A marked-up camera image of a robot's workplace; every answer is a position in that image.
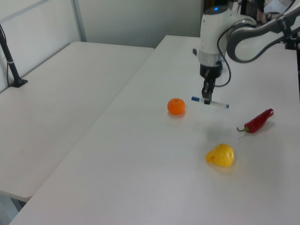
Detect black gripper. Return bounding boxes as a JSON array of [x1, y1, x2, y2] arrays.
[[199, 62, 223, 105]]

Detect blue and white marker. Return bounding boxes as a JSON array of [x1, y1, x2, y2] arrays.
[[190, 96, 230, 109]]

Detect orange mandarin fruit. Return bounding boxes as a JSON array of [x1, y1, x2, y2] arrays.
[[166, 97, 186, 116]]

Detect red chili pepper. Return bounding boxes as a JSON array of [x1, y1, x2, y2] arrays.
[[236, 108, 274, 134]]

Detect yellow toy pear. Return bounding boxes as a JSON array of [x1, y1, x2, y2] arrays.
[[205, 143, 235, 168]]

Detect black pole with base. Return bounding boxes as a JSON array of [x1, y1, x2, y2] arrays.
[[0, 22, 29, 88]]

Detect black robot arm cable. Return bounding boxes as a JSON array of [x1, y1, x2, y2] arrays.
[[216, 27, 233, 88]]

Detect black camera stand clamp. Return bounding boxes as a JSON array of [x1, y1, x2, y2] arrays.
[[279, 14, 300, 50]]

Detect grey partition frame post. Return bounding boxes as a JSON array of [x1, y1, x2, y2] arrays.
[[71, 0, 88, 43]]

